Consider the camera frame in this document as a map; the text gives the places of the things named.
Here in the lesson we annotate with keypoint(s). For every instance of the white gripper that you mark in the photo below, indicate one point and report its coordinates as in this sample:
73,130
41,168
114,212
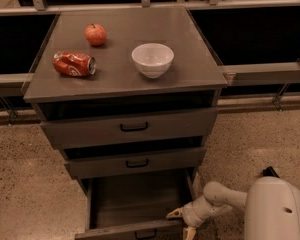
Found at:
189,215

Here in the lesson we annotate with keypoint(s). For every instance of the grey bottom drawer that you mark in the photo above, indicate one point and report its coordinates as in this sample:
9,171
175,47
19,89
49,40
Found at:
134,207

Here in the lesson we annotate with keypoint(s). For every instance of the grey drawer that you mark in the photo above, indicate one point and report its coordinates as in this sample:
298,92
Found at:
124,164
98,131
134,207

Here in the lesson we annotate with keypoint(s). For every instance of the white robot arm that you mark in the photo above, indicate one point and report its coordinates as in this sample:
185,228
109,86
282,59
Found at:
271,209

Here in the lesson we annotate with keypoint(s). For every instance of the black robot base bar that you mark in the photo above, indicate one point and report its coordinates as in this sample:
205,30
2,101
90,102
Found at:
269,172

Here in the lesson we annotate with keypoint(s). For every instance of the grey middle drawer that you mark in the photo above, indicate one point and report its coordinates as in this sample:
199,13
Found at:
124,164

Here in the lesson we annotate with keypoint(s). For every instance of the grey top drawer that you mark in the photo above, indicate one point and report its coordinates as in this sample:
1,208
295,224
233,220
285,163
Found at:
98,131

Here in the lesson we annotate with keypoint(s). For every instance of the grey drawer cabinet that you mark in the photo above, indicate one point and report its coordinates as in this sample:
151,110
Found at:
193,80

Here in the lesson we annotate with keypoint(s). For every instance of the white ceramic bowl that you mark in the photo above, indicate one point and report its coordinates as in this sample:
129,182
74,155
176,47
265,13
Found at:
152,59

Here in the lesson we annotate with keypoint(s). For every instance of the crushed red soda can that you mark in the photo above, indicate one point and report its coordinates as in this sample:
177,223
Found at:
74,64

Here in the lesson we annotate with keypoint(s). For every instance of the red apple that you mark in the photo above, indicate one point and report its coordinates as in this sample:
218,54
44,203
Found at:
95,34

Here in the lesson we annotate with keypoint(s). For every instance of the metal railing frame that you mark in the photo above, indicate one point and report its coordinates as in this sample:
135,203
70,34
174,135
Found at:
281,73

